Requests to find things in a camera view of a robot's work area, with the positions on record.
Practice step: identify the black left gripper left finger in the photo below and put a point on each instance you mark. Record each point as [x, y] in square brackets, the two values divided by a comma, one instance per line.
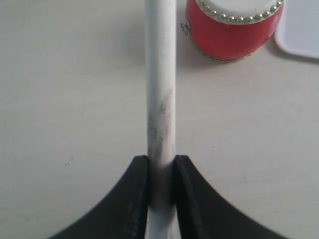
[122, 213]

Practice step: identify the white drumstick one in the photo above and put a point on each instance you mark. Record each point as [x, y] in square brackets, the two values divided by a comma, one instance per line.
[160, 40]

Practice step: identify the white rectangular plastic tray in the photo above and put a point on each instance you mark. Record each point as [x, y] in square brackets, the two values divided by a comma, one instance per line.
[298, 30]

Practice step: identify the red small drum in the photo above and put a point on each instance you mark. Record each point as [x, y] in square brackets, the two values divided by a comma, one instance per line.
[231, 29]

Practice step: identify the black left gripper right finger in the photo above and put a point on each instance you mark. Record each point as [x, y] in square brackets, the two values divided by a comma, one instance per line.
[203, 214]

